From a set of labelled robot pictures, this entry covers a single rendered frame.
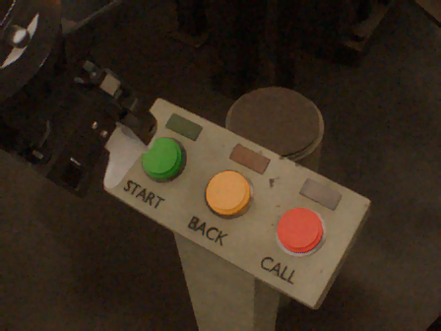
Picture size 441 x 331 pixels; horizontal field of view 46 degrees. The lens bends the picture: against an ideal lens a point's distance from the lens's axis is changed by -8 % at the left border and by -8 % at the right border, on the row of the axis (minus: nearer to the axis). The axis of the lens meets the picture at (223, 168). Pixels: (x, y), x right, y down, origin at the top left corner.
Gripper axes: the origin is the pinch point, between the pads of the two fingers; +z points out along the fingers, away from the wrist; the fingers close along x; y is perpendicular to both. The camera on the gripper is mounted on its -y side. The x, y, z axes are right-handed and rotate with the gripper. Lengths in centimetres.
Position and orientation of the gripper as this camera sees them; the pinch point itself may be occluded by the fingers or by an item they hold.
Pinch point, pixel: (140, 135)
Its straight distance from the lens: 48.1
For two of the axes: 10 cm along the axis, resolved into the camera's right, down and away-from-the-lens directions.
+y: -5.0, 8.5, -1.6
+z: 2.3, 3.0, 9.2
